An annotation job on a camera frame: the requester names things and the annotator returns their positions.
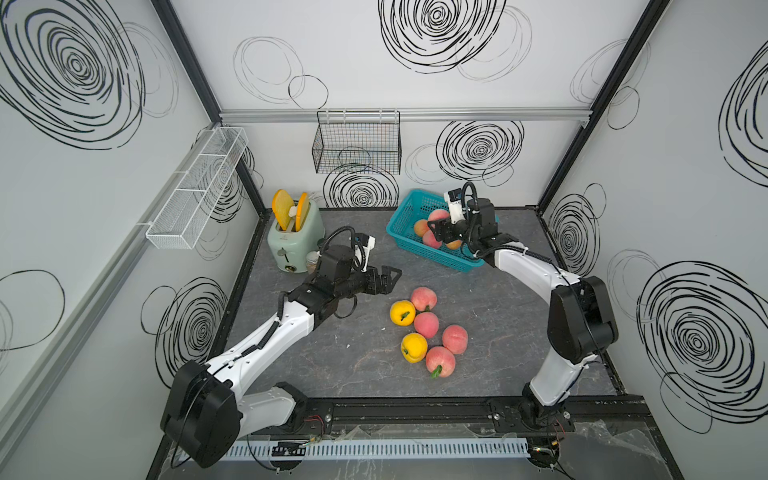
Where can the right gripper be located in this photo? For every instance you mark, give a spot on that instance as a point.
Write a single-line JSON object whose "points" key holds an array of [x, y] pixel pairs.
{"points": [[442, 227]]}

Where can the mint green toaster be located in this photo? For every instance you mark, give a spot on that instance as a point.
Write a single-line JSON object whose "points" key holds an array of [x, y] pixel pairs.
{"points": [[290, 248]]}

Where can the yellow pepper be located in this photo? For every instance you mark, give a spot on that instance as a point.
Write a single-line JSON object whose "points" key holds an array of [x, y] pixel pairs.
{"points": [[402, 313], [414, 347]]}

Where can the silver cap spice jar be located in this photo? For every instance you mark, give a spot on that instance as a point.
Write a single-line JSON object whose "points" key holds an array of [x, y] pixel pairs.
{"points": [[312, 260]]}

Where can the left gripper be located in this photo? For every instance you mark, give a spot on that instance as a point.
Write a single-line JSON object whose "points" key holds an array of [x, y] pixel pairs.
{"points": [[384, 286]]}

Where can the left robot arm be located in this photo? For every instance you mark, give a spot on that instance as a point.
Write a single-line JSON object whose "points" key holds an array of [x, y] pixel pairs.
{"points": [[210, 406]]}

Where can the yellow toast slice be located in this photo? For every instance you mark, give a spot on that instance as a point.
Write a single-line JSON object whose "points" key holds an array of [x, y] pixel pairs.
{"points": [[301, 211], [283, 208]]}

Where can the pink peach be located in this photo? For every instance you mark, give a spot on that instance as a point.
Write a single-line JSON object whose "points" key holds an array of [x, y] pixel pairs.
{"points": [[423, 299], [440, 362], [455, 338], [430, 240], [426, 324], [438, 214]]}

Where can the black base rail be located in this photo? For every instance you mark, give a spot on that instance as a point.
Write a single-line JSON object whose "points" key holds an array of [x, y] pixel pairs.
{"points": [[504, 414]]}

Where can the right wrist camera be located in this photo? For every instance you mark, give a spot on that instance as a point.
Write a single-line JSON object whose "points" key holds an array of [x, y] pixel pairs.
{"points": [[456, 206]]}

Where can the left yellow toast slice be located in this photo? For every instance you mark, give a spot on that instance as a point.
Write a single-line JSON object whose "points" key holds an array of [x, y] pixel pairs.
{"points": [[283, 208]]}

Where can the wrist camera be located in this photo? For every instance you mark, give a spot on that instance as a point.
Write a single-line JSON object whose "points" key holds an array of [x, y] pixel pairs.
{"points": [[363, 244], [456, 206]]}

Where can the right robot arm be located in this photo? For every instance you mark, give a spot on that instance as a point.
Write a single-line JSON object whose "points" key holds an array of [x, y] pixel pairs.
{"points": [[581, 324]]}

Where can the black wire wall basket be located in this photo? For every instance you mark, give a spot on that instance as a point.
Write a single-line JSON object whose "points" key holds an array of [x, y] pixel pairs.
{"points": [[371, 138]]}

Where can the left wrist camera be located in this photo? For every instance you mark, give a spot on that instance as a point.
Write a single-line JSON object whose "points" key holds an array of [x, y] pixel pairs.
{"points": [[363, 244]]}

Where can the white slotted cable duct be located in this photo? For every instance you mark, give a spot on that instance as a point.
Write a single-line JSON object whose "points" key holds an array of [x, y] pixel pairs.
{"points": [[379, 449]]}

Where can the right yellow toast slice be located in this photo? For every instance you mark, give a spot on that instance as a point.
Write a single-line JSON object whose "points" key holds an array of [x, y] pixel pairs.
{"points": [[301, 211]]}

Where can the white wire wall shelf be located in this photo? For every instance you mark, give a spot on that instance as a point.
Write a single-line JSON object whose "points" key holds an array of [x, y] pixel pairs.
{"points": [[185, 214]]}

